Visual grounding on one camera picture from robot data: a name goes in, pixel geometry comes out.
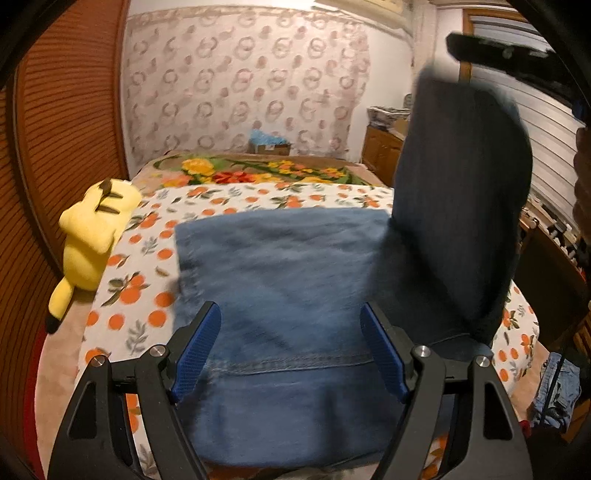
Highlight brown louvered wardrobe door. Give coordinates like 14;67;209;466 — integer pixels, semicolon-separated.
1;1;129;477

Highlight blue denim jeans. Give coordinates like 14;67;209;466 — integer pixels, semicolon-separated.
174;73;532;468

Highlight orange print white sheet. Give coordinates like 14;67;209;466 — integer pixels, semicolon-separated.
75;181;541;480

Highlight grey window roller shutter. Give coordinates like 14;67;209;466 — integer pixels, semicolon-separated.
465;10;582;225

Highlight blue denim clothes pile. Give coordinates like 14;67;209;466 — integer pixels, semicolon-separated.
530;352;581;433

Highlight long wooden sideboard cabinet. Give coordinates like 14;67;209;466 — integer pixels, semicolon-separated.
370;125;587;357

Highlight yellow Pikachu plush toy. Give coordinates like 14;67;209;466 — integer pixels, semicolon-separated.
45;178;142;334

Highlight white wall air conditioner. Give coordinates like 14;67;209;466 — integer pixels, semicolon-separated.
317;0;413;23

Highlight floral brown bed blanket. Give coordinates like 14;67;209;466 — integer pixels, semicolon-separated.
35;153;389;468

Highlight circle pattern sheer curtain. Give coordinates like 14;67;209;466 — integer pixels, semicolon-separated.
122;5;370;165

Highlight cardboard box with blue bag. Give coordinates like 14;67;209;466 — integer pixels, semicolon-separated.
247;129;291;156

